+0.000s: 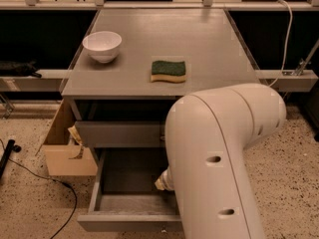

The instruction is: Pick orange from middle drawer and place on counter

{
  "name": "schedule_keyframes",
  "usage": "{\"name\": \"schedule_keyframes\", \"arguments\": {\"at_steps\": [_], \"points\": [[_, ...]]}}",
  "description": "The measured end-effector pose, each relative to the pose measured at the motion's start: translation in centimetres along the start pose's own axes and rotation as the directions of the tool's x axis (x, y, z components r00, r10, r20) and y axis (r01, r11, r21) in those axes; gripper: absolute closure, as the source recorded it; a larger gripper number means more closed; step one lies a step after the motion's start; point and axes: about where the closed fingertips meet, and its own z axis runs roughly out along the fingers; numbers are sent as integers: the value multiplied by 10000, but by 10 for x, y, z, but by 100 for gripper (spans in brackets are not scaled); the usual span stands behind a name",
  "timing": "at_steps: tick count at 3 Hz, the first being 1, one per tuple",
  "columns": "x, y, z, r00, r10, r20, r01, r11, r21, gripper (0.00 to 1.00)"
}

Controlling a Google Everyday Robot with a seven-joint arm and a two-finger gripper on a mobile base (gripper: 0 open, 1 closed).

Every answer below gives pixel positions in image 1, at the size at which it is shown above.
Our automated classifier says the open grey middle drawer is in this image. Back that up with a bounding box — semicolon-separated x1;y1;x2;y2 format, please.
78;148;182;232

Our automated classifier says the white ceramic bowl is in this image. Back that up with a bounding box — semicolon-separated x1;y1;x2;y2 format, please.
82;31;123;63

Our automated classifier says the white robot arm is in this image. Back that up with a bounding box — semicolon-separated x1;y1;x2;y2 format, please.
164;84;286;239

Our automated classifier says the closed grey top drawer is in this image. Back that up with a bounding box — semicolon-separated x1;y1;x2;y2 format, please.
75;120;164;148

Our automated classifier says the white hanging cable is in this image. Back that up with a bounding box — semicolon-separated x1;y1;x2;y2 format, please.
267;0;294;89

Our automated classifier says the black floor cable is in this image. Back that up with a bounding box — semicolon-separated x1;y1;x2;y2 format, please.
0;138;79;239

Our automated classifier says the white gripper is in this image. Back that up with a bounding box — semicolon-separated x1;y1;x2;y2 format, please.
155;168;174;191

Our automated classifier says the black bar on floor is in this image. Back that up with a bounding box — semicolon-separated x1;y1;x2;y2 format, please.
0;139;21;179

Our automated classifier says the grey drawer cabinet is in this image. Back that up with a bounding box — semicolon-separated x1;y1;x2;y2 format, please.
59;7;267;157

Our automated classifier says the black object on shelf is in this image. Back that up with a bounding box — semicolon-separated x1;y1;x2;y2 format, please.
0;61;42;78

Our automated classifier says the cardboard box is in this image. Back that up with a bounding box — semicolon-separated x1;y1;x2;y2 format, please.
41;101;98;176

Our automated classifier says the green yellow sponge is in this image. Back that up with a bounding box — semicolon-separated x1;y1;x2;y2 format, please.
151;61;186;83

